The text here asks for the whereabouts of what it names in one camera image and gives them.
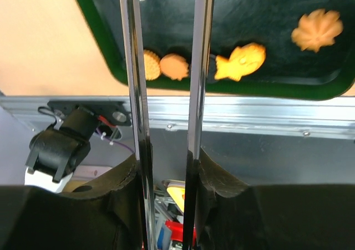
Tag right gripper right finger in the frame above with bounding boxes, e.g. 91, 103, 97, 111
195, 152, 354, 249

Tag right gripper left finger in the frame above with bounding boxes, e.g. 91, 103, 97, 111
1, 156, 146, 249

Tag metal tongs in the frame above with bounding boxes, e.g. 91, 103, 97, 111
120, 0, 214, 249

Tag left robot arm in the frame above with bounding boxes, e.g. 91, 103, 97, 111
24, 108, 99, 193

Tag round waffle cookie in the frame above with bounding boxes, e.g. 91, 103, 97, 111
144, 50, 161, 81

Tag orange fish cookie lower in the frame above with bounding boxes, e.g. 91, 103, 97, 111
214, 43, 266, 81

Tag small brown cookie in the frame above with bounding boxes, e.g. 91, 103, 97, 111
160, 53, 189, 81

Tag black serving tray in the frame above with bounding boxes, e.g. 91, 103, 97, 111
68, 0, 355, 101

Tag flower swirl cookie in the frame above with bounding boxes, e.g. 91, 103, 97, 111
291, 8, 343, 53

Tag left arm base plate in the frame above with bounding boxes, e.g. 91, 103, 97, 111
47, 100, 132, 126

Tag aluminium front rail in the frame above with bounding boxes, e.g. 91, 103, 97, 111
1, 96, 354, 140

